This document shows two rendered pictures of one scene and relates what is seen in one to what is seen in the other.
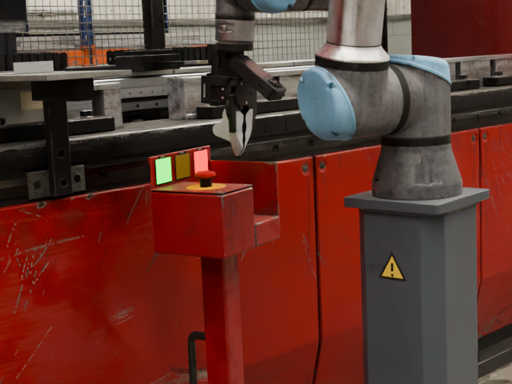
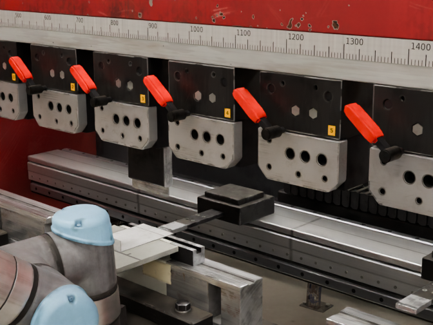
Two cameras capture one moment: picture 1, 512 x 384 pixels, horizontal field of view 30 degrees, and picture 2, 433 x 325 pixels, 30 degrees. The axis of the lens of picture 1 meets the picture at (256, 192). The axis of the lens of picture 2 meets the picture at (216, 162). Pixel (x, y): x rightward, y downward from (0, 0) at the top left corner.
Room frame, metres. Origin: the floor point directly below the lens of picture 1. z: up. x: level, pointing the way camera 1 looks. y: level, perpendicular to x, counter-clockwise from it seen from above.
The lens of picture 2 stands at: (1.95, -0.98, 1.51)
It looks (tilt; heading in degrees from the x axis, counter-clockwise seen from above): 15 degrees down; 88
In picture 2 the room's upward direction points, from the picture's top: 1 degrees counter-clockwise
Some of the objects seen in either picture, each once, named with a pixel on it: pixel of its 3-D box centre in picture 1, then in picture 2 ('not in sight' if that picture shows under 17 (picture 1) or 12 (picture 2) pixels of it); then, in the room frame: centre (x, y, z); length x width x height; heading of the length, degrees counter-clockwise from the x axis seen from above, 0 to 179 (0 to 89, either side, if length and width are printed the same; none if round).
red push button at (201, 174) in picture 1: (205, 180); not in sight; (1.74, 0.09, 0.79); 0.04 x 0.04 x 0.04
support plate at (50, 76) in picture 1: (49, 75); (89, 256); (1.77, 0.37, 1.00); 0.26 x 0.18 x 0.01; 45
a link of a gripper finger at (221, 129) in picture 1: (226, 132); not in sight; (1.81, 0.05, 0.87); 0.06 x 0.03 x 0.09; 59
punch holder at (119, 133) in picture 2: not in sight; (137, 97); (1.86, 0.49, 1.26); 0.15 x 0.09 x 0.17; 135
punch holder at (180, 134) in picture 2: not in sight; (216, 110); (2.00, 0.35, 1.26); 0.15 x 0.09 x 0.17; 135
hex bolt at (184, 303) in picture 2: (86, 113); (182, 305); (1.93, 0.33, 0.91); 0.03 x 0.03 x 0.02
